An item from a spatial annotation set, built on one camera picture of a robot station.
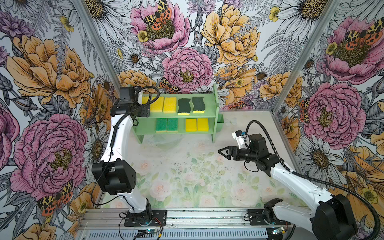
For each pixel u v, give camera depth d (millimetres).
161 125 941
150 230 712
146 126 967
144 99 748
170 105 853
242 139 741
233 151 701
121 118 521
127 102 606
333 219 396
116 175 452
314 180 465
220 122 1090
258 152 628
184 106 837
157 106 829
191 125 940
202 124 935
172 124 944
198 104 849
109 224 736
